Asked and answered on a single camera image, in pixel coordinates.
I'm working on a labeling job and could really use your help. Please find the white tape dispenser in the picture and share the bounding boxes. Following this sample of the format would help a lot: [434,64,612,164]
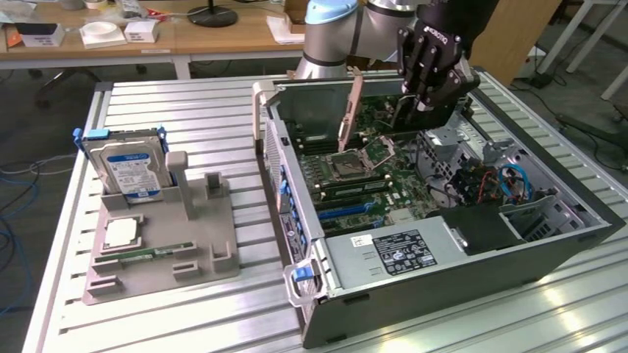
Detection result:
[80,21,128,49]

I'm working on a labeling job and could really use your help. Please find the blue expansion slot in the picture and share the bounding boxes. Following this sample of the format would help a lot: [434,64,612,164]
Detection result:
[316,203,370,221]

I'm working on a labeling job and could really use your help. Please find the black plastic shroud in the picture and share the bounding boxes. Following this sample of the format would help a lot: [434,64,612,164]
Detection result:
[439,204,526,257]

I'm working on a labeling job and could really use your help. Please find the white papers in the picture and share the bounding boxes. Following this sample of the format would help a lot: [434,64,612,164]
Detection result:
[266,14,307,45]

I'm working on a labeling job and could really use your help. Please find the blue floor cable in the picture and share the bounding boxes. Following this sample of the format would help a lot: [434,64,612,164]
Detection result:
[0,176,40,315]

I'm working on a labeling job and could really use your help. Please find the open black PC case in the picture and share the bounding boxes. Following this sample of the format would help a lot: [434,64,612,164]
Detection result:
[251,71,626,349]

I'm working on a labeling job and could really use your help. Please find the brown wooden cabinet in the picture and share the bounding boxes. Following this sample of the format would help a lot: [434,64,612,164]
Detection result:
[471,0,564,86]

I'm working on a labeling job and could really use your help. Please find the grey power supply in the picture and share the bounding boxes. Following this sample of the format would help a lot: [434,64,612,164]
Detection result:
[323,215,467,291]

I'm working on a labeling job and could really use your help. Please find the green motherboard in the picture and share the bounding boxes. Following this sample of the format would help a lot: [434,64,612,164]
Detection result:
[294,132,443,236]

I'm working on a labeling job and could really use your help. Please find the graphics card with fan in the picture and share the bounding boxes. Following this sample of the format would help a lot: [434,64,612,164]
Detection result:
[336,65,455,154]

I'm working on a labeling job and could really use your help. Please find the grey metal disk bay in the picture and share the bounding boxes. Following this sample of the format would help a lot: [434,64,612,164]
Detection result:
[498,194,588,243]

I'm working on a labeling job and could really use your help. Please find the silver CPU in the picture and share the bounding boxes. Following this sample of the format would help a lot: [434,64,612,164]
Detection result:
[103,218,142,247]

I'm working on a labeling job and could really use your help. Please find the black chair base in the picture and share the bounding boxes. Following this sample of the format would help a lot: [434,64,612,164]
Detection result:
[28,68,103,110]

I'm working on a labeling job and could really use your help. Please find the black wire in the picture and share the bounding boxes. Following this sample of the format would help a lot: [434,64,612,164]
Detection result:
[424,172,466,207]

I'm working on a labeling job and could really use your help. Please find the cardboard box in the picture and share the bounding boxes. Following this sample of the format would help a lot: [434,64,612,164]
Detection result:
[284,0,315,25]

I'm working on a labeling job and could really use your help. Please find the white table frame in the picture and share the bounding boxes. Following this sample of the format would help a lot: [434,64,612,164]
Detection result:
[538,0,628,100]

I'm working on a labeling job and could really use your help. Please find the white box with dark lid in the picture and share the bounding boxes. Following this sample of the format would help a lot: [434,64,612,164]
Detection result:
[14,22,66,48]

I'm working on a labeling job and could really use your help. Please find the small white box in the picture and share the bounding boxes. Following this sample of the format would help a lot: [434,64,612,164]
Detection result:
[123,20,162,44]

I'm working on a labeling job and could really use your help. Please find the hard disk with blue caddy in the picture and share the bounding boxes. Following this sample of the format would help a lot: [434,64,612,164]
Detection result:
[72,126,171,204]

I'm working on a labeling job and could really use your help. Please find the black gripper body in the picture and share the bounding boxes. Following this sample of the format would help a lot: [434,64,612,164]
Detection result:
[415,0,492,73]

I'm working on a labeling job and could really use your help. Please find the blue wire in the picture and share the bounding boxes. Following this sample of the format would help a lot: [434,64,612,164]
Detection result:
[498,163,536,202]

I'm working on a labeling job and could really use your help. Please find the black lamp base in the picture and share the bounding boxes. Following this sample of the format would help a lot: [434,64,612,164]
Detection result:
[188,0,240,27]

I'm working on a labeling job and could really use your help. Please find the green RAM stick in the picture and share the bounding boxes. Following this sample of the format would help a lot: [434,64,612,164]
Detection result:
[322,179,388,198]
[95,240,195,263]

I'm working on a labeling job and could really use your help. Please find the thin red wire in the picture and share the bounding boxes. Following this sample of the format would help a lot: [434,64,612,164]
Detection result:
[479,167,498,199]

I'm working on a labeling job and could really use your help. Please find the CPU socket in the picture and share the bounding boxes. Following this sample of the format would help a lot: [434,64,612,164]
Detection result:
[327,150,370,181]

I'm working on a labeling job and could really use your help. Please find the metal socket cover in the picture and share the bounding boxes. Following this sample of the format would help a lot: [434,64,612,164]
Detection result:
[362,135,396,163]

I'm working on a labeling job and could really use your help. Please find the grey parts rack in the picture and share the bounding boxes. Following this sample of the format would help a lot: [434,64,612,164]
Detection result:
[82,150,243,307]

